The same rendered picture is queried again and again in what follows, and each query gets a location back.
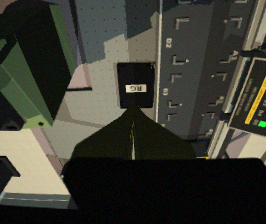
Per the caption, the black rectangular pad labelled rg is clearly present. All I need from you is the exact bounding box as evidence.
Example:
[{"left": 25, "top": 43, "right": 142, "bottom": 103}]
[{"left": 117, "top": 63, "right": 155, "bottom": 109}]

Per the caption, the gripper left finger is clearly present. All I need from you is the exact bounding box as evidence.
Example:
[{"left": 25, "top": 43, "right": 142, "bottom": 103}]
[{"left": 69, "top": 105, "right": 134, "bottom": 161}]

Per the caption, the tip rack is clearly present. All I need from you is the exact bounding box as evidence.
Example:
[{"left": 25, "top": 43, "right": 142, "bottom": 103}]
[{"left": 190, "top": 143, "right": 208, "bottom": 159}]

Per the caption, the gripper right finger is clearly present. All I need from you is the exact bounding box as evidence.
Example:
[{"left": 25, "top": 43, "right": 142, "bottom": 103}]
[{"left": 133, "top": 105, "right": 197, "bottom": 160}]

